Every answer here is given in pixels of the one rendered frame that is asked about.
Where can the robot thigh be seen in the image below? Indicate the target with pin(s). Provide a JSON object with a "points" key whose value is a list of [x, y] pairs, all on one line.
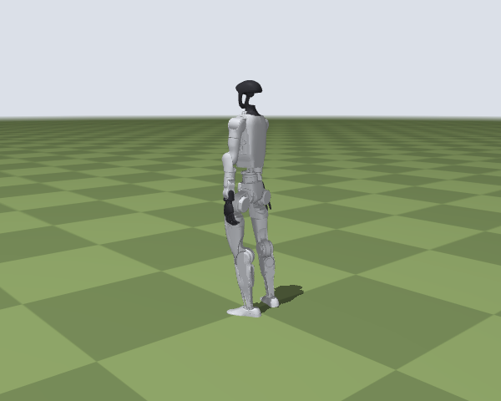
{"points": [[235, 233], [258, 214]]}

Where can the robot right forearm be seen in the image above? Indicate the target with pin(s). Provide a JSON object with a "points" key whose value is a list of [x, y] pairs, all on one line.
{"points": [[259, 172]]}

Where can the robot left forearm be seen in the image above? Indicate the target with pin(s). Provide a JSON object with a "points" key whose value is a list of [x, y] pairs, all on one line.
{"points": [[229, 176]]}

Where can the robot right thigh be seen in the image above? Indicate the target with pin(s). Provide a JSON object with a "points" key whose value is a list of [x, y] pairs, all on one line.
{"points": [[258, 214]]}

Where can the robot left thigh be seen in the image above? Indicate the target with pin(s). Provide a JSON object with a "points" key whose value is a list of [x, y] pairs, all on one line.
{"points": [[235, 233]]}

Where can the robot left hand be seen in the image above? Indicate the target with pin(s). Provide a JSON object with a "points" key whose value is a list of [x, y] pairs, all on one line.
{"points": [[229, 210]]}

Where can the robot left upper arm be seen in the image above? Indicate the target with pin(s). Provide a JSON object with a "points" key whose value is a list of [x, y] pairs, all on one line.
{"points": [[235, 126]]}

